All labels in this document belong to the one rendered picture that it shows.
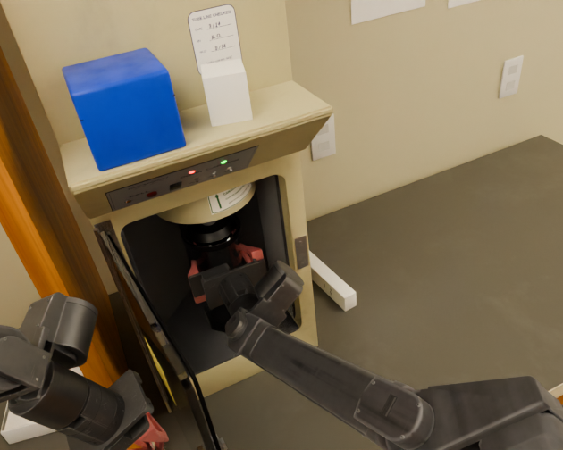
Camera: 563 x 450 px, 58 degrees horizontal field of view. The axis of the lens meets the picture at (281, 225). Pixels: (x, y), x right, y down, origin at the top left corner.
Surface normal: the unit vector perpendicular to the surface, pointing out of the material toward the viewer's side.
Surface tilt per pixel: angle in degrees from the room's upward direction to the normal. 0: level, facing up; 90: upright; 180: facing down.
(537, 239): 0
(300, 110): 0
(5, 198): 90
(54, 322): 66
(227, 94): 90
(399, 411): 41
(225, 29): 90
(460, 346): 0
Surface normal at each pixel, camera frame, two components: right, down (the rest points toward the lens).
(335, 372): -0.71, -0.62
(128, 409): -0.46, -0.57
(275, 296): 0.23, 0.28
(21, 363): 0.86, -0.36
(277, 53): 0.42, 0.50
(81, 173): -0.11, -0.80
